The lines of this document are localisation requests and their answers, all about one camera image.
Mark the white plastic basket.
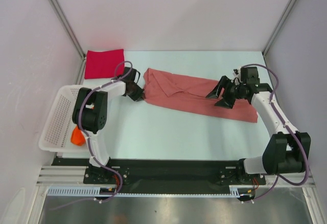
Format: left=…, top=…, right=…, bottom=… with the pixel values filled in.
left=38, top=85, right=87, bottom=153

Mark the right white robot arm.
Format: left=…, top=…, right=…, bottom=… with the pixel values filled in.
left=206, top=64, right=311, bottom=186

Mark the aluminium frame post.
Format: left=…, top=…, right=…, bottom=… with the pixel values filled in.
left=262, top=0, right=298, bottom=59
left=48, top=0, right=85, bottom=60

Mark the salmon pink t shirt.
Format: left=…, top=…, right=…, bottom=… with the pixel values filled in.
left=143, top=68, right=258, bottom=123

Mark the left aluminium frame post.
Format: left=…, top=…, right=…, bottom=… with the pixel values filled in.
left=48, top=0, right=85, bottom=60

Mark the folded red t shirt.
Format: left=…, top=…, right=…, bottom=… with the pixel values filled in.
left=84, top=49, right=125, bottom=79

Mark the right aluminium frame post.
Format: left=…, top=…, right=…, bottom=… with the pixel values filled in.
left=262, top=0, right=298, bottom=59

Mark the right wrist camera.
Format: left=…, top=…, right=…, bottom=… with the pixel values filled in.
left=233, top=68, right=242, bottom=83

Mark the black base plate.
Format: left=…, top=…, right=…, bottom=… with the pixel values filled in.
left=52, top=157, right=266, bottom=194

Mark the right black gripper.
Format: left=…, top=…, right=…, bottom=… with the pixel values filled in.
left=206, top=76, right=246, bottom=109

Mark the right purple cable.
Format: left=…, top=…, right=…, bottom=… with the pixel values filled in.
left=239, top=64, right=310, bottom=204

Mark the orange t shirt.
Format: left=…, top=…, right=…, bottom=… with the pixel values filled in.
left=71, top=126, right=86, bottom=146

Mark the white slotted cable duct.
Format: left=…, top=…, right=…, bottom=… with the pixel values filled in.
left=47, top=185, right=256, bottom=198

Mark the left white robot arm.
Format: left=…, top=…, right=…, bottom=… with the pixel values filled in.
left=71, top=67, right=144, bottom=183

